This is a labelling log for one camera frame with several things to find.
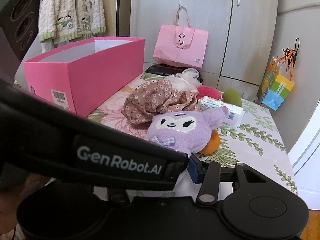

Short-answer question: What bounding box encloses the grey wardrobe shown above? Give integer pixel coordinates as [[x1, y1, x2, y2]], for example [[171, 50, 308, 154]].
[[130, 0, 278, 100]]

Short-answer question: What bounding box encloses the green makeup sponge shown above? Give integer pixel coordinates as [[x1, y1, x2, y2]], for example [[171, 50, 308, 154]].
[[222, 88, 242, 107]]

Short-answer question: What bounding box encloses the purple plush toy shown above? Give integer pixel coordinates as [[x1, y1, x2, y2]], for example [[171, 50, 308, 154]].
[[147, 107, 224, 155]]

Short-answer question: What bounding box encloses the black suitcase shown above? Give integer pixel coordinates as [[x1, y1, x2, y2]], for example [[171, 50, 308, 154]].
[[142, 63, 187, 79]]

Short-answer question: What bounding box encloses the cream knitted cardigan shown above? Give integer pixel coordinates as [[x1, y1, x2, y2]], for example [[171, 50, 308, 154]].
[[39, 0, 106, 53]]

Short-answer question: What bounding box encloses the pink storage box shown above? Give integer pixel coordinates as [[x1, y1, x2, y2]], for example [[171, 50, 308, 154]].
[[23, 37, 145, 116]]

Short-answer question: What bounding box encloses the person's left hand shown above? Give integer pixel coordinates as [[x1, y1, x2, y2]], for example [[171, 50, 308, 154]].
[[1, 173, 50, 239]]

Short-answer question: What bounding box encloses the white tissue pack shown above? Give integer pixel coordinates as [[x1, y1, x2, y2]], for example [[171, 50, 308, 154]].
[[200, 96, 245, 129]]

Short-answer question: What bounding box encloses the white fluffy mesh puff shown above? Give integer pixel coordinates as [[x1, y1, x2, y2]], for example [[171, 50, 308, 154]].
[[164, 68, 202, 91]]

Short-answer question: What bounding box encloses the colourful hanging gift bag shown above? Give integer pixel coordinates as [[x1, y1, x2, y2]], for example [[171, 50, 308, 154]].
[[261, 56, 295, 111]]

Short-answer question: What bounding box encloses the white door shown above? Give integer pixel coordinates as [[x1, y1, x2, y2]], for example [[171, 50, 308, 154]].
[[288, 105, 319, 210]]

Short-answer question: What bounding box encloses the pink paper shopping bag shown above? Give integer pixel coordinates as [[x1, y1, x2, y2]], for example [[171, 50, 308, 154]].
[[153, 6, 208, 69]]

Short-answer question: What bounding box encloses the pink fluffy pompom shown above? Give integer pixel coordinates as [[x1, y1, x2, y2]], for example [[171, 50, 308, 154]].
[[196, 85, 221, 100]]

